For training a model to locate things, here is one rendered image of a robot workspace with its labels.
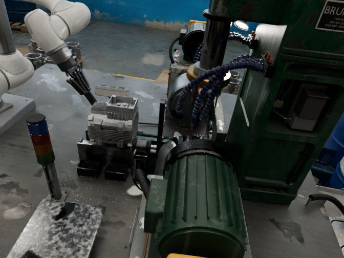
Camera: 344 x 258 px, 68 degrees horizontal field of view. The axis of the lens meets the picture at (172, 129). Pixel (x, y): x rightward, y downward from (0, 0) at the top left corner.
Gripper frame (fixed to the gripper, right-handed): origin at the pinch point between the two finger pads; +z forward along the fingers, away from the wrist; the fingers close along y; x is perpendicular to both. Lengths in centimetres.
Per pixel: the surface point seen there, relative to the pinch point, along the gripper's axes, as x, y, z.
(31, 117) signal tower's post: 0.0, -36.2, -13.2
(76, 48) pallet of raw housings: 115, 218, 1
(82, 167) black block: 11.0, -22.2, 21.8
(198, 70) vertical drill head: -54, -11, 3
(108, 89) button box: -1.5, 17.1, 4.9
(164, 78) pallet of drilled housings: 32, 239, 92
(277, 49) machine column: -81, -22, 1
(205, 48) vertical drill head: -59, -9, -4
